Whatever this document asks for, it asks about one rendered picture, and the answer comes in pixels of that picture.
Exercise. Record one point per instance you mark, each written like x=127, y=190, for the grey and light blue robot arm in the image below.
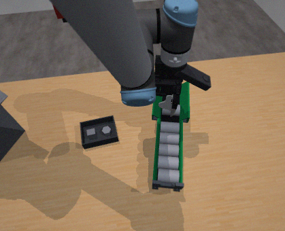
x=122, y=38

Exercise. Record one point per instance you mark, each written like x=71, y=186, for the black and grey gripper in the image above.
x=170, y=84

